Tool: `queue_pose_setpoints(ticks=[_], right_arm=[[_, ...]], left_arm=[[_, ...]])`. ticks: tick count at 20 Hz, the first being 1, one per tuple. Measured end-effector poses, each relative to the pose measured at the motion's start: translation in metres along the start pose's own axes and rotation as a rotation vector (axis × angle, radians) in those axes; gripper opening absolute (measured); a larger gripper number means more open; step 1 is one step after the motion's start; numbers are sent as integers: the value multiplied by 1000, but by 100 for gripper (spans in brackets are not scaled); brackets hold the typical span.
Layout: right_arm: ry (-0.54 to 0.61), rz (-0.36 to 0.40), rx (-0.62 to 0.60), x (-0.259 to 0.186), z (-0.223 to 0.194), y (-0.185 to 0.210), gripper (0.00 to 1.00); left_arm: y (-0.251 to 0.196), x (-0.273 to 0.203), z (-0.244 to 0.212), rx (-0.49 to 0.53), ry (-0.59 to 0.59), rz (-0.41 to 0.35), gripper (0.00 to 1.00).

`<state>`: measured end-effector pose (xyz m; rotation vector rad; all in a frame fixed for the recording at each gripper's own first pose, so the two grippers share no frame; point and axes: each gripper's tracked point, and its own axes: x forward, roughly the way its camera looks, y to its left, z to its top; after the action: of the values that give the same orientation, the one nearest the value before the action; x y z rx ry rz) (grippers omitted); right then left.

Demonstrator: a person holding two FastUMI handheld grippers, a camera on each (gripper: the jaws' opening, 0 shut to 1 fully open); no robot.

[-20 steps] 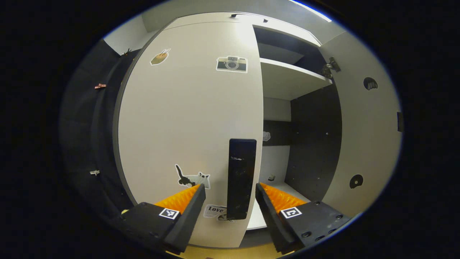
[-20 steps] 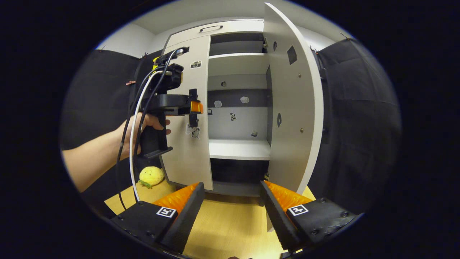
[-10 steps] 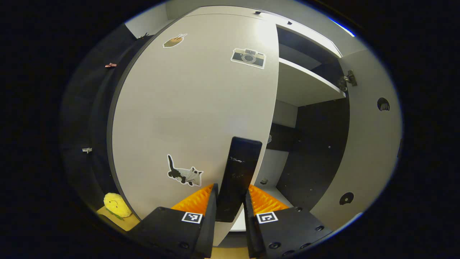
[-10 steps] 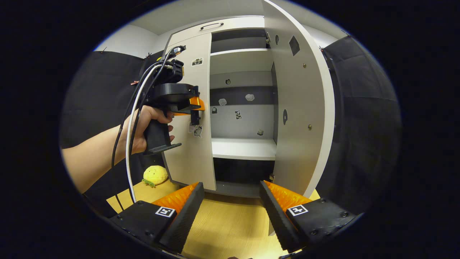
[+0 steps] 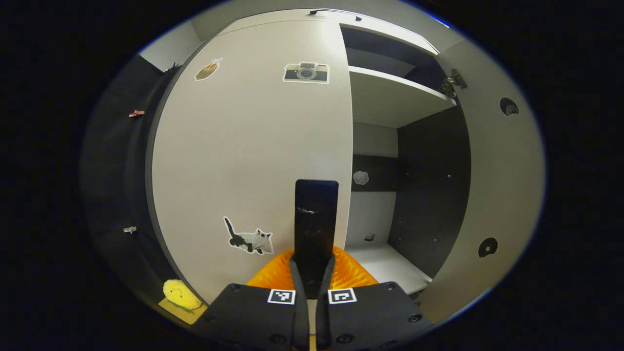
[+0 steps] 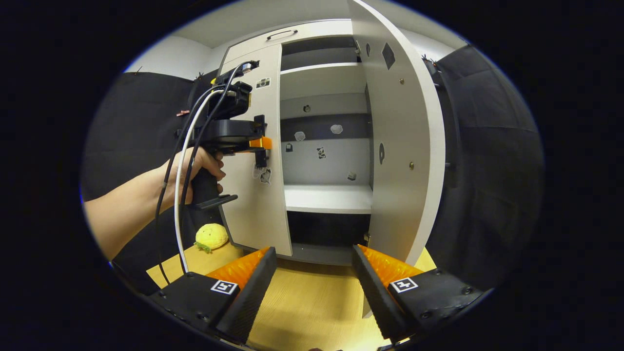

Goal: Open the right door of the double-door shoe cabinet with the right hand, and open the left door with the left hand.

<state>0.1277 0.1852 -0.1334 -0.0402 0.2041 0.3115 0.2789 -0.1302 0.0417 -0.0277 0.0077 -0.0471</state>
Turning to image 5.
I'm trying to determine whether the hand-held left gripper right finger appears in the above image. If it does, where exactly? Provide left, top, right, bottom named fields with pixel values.
left=316, top=246, right=434, bottom=351

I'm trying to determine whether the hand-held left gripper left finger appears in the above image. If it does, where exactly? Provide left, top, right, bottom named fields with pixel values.
left=195, top=248, right=310, bottom=351

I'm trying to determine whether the black door handle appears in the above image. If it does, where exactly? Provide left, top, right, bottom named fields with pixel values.
left=294, top=179, right=339, bottom=299

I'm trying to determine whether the beige double-door shoe cabinet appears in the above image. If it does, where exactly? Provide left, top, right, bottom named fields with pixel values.
left=214, top=7, right=472, bottom=295

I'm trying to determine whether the beige cabinet door camera sticker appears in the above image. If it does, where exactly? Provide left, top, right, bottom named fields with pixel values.
left=151, top=19, right=354, bottom=304

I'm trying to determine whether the beige cabinet door black-cat sticker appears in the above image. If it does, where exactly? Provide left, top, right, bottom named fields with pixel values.
left=419, top=38, right=546, bottom=323

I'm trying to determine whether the white cabinet shelf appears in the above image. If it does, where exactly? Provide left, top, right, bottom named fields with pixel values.
left=345, top=243, right=433, bottom=294
left=349, top=66, right=457, bottom=129

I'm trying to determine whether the beige cabinet drawer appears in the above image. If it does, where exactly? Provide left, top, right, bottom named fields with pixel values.
left=217, top=9, right=439, bottom=55

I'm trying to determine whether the yellow plush toy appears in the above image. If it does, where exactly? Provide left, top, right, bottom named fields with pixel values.
left=162, top=279, right=203, bottom=311

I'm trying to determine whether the black backdrop cloth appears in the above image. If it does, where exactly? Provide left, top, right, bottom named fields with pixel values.
left=80, top=54, right=195, bottom=312

